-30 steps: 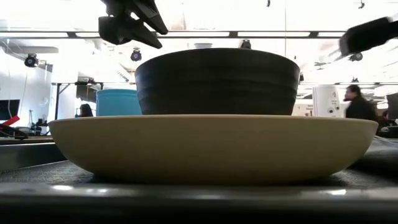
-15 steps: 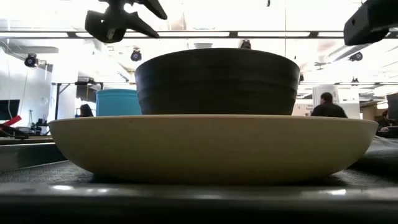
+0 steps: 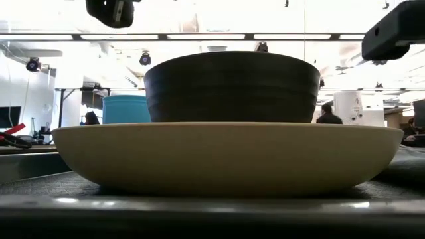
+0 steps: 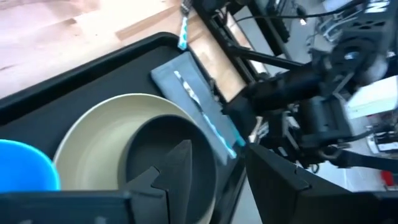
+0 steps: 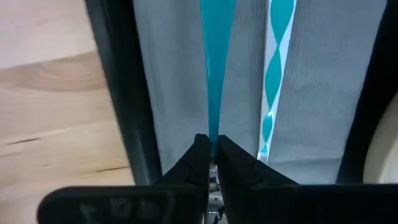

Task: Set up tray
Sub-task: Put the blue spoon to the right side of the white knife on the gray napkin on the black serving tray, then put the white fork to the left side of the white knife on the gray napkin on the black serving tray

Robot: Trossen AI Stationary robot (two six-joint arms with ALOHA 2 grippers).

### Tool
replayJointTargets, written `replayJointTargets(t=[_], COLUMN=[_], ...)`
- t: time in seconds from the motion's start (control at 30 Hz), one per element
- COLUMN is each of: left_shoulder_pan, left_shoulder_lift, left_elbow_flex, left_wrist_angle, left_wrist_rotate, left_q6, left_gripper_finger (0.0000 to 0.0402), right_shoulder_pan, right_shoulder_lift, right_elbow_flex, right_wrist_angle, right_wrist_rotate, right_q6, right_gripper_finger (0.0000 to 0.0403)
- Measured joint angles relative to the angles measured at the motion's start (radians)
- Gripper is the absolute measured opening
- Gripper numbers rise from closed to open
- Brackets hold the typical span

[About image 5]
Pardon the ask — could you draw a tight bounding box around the grey napkin with teal stripe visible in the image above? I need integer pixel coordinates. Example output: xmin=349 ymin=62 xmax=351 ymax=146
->
xmin=132 ymin=0 xmax=388 ymax=185

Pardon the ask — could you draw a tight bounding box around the black plastic serving tray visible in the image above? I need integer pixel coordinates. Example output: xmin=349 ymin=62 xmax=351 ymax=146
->
xmin=83 ymin=0 xmax=398 ymax=187

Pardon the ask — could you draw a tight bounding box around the beige round plate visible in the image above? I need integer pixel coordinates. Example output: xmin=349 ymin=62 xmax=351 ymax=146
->
xmin=363 ymin=92 xmax=398 ymax=184

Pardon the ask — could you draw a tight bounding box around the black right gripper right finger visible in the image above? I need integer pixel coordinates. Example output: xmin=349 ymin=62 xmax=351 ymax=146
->
xmin=216 ymin=134 xmax=299 ymax=188

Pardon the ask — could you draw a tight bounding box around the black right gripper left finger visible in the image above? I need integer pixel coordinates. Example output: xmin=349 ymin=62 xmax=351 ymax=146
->
xmin=154 ymin=133 xmax=212 ymax=188

